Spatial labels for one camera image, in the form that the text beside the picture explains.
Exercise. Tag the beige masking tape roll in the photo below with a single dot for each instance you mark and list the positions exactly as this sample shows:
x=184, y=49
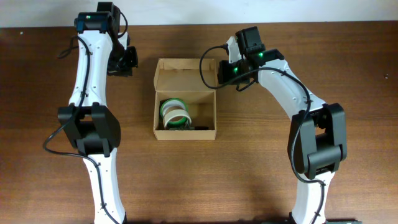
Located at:
x=168, y=118

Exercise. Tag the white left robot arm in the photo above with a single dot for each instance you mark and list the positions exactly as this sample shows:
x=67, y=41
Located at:
x=104, y=50

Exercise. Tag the black marker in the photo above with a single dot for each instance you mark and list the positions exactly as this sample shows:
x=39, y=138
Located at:
x=201, y=128

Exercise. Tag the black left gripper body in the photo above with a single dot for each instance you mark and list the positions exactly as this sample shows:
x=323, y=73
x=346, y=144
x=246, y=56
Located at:
x=122, y=59

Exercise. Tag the brown cardboard box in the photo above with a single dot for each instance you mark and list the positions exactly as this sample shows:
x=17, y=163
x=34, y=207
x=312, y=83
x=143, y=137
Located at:
x=182, y=78

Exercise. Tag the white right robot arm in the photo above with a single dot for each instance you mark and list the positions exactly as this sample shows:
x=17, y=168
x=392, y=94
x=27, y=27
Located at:
x=317, y=139

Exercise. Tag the green tape roll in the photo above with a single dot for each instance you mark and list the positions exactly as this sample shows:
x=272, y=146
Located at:
x=172, y=102

